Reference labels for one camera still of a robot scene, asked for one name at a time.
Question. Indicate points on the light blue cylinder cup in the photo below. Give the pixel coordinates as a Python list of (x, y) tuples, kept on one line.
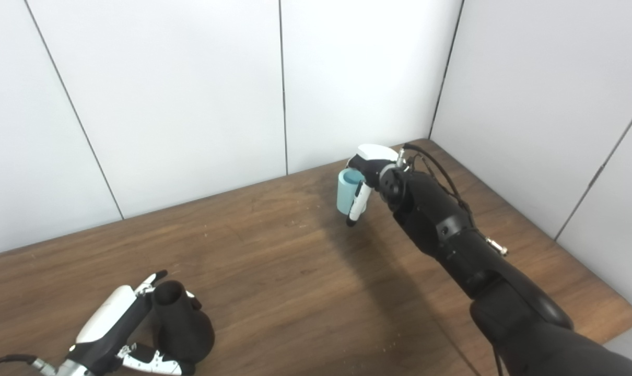
[(346, 196)]

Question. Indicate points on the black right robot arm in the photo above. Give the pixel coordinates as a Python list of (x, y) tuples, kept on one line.
[(452, 235)]

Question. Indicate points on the white and black left hand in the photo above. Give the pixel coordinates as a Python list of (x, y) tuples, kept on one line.
[(107, 324)]

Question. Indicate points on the black flared nozzle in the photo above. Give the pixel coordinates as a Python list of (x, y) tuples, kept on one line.
[(183, 329)]

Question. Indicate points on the white and black right hand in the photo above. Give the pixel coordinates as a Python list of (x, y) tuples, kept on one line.
[(376, 159)]

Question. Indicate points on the small silver metal plug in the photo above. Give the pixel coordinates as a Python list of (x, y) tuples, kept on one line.
[(498, 246)]

